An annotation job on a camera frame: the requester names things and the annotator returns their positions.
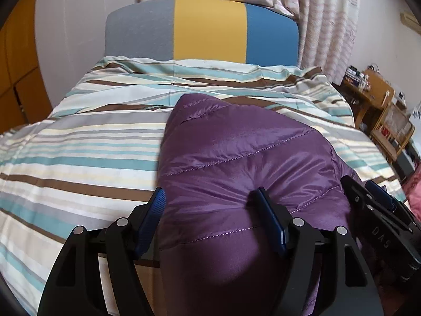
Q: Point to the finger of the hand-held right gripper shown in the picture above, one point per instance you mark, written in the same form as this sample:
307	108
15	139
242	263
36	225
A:
378	192
355	192

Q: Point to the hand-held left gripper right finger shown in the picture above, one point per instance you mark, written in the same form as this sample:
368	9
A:
270	220

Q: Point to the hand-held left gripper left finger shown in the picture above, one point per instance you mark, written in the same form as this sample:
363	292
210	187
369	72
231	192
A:
153	217

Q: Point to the purple quilted down jacket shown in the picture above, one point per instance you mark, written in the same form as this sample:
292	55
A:
246	154

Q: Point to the pink cloth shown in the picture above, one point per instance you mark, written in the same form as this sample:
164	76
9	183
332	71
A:
415	187

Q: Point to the wooden cane-back chair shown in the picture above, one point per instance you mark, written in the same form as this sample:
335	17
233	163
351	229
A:
394	125

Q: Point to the striped duvet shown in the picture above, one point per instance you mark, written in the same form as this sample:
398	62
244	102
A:
82	158

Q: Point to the wooden bedside shelf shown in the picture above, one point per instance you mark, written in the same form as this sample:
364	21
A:
371	89

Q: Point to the printed box on desk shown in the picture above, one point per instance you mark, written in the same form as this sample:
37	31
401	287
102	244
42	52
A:
355	75

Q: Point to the pink patterned curtain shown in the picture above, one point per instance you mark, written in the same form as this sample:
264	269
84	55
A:
329	23

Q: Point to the beige air conditioner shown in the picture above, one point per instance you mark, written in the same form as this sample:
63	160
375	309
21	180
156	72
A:
411	19

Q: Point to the grey yellow blue headboard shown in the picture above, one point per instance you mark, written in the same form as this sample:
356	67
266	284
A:
207	29

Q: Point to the wooden wardrobe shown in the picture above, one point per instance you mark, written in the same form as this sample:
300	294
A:
19	56

